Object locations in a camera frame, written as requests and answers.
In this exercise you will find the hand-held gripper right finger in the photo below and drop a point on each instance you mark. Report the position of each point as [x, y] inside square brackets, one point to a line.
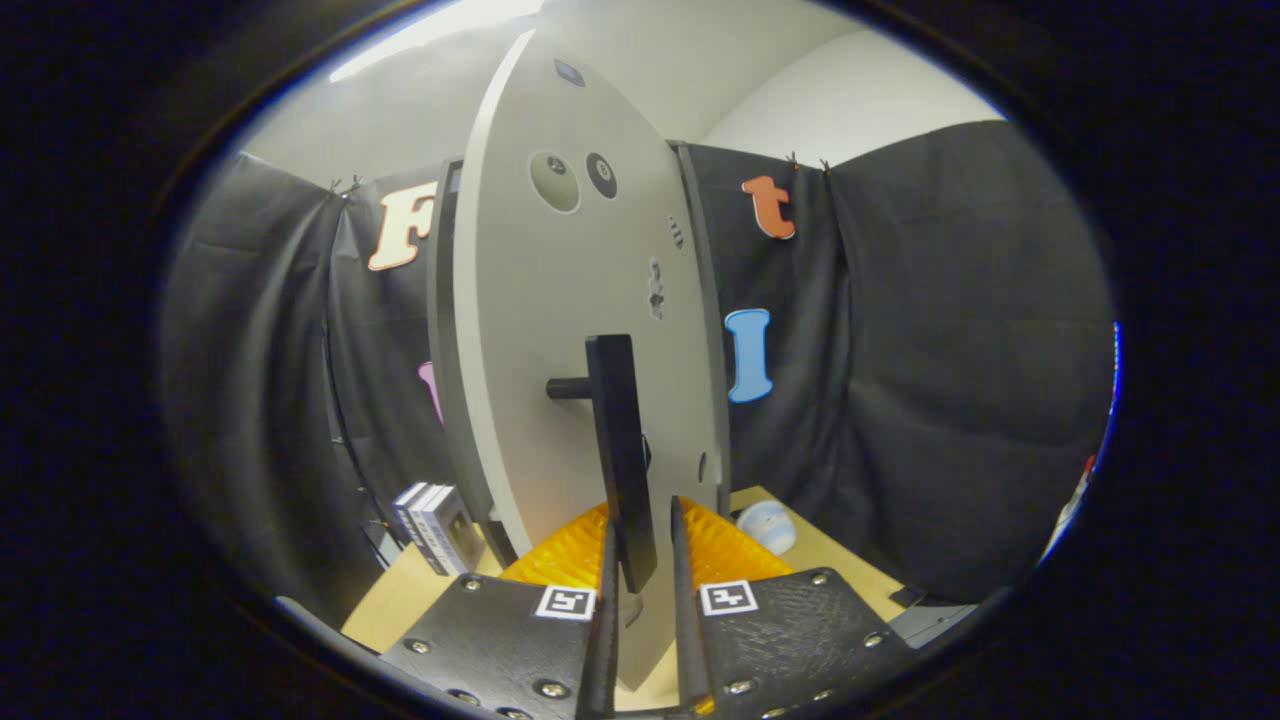
[685, 640]

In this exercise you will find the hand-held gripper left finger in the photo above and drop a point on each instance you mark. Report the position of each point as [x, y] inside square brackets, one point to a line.
[608, 650]

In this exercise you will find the white cabinet door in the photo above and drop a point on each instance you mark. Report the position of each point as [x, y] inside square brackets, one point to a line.
[540, 350]

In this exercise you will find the white and blue rounded object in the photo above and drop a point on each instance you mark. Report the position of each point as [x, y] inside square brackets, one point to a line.
[768, 525]

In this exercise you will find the grey book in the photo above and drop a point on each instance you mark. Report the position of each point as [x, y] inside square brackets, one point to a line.
[458, 530]

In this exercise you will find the white book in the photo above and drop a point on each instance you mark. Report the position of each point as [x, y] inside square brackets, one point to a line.
[425, 520]

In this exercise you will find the dark grey cabinet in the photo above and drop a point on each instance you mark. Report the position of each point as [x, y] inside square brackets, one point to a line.
[445, 330]

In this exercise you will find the black backdrop cloth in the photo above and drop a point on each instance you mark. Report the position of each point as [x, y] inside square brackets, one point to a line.
[950, 350]

